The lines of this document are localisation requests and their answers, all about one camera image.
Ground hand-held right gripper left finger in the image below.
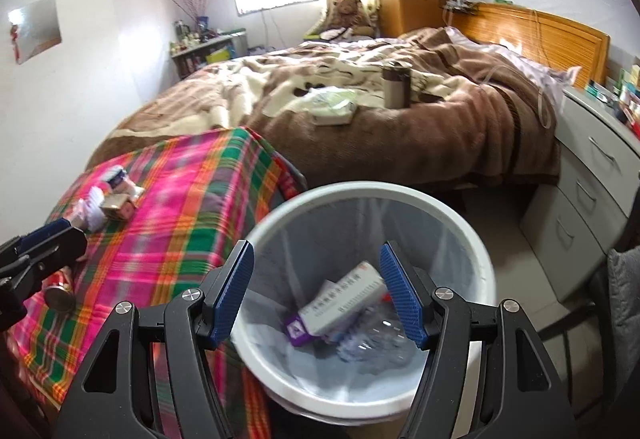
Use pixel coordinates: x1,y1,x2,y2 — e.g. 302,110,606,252
52,240,256,439

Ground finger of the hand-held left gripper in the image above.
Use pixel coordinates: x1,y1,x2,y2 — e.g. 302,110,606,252
0,226,88,300
15,218,71,250

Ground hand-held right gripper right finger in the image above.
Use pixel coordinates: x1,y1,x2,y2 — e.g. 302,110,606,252
378,241,571,439

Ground clear plastic bottle red label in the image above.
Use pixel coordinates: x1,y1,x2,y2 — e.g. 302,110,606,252
335,304,426,365

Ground red drink can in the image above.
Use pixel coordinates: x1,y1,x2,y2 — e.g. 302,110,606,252
45,284,76,312

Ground white medicine box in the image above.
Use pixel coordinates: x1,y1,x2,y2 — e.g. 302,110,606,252
299,261,388,335

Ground small brown carton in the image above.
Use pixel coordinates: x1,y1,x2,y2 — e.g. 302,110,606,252
100,193,138,220

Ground white round waste bin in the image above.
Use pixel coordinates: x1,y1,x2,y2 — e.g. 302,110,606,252
230,184,497,425

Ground plaid cloth covered table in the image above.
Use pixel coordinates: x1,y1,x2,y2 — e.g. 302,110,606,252
10,126,306,439

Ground clear bin liner bag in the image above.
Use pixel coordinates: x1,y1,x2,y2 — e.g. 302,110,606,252
245,196,481,410

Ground bed with brown blanket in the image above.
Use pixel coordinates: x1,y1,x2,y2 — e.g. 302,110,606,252
87,26,561,200

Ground red hanging ornament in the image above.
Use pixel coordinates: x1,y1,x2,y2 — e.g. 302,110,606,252
9,16,23,62

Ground tissue pack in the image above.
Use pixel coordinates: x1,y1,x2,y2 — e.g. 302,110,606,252
307,88,358,126

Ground grey nightstand with drawers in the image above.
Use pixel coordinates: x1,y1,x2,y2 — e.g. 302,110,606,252
520,86,640,275

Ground steel thermos flask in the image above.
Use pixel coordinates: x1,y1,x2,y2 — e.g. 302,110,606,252
382,60,412,110

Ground grey cushion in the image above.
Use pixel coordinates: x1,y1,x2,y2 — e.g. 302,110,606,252
607,246,640,400

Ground shelf unit with bottles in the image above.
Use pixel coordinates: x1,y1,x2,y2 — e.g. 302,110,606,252
170,31,248,80

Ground lilac pillow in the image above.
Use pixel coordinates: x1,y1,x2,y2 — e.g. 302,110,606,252
445,26,583,92

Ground dried branches in vase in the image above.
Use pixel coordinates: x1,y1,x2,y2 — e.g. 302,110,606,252
169,0,213,22

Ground teal box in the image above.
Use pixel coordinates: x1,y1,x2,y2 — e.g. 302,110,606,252
585,81,613,102

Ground brown teddy bear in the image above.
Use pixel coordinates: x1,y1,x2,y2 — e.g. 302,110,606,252
327,0,375,40

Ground power strip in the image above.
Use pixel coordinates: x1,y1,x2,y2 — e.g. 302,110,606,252
440,0,481,14

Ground wooden headboard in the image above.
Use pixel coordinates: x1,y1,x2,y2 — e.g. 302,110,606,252
445,1,612,87

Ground silver wall panel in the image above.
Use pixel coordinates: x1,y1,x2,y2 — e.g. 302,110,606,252
7,0,63,64

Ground white charging cable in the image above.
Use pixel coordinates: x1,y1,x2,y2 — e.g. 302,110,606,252
530,11,557,130

